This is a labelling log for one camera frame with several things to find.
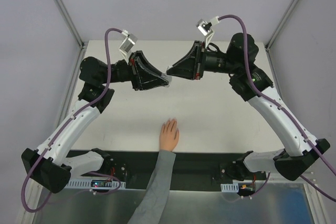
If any clear nail polish bottle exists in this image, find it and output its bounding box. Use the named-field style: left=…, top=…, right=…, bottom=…
left=161, top=73, right=172, bottom=88

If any grey sleeved forearm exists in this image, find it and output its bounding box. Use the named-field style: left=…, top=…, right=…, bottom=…
left=128, top=150, right=176, bottom=223

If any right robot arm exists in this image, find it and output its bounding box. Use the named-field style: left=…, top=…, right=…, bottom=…
left=166, top=33, right=330, bottom=181

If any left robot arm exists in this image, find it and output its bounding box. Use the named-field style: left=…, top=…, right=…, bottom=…
left=22, top=50, right=172, bottom=194

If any mannequin hand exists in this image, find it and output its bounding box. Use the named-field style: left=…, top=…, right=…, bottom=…
left=159, top=119, right=180, bottom=152

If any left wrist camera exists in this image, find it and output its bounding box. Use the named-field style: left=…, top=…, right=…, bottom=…
left=119, top=30, right=138, bottom=61

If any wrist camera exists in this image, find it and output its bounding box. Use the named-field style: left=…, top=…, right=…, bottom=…
left=196, top=16, right=220, bottom=47
left=119, top=30, right=138, bottom=61

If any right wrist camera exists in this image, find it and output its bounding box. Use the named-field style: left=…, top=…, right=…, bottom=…
left=196, top=16, right=220, bottom=47

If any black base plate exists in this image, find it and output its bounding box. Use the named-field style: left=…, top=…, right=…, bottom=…
left=64, top=150, right=267, bottom=191

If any left aluminium frame post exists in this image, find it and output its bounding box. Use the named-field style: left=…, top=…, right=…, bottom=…
left=39, top=0, right=87, bottom=49

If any aluminium frame post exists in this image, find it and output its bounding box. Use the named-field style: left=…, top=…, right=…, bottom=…
left=39, top=0, right=87, bottom=49
left=265, top=0, right=318, bottom=50

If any left white cable duct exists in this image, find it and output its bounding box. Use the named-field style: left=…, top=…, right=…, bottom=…
left=65, top=178, right=126, bottom=190

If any white cable duct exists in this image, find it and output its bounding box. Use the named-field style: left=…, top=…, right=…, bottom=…
left=220, top=183, right=239, bottom=193
left=65, top=178, right=126, bottom=190

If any right white cable duct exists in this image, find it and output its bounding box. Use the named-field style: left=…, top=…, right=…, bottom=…
left=220, top=183, right=239, bottom=193

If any right aluminium frame post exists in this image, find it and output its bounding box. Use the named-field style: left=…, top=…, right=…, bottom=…
left=265, top=0, right=318, bottom=50

